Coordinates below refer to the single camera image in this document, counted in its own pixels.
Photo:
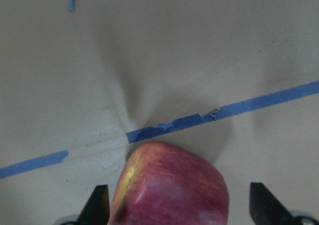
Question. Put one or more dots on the bright red apple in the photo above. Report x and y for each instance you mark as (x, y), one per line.
(162, 184)

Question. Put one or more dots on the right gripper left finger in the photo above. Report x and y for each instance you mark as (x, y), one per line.
(96, 210)

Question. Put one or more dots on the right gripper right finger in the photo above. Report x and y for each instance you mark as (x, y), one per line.
(266, 209)

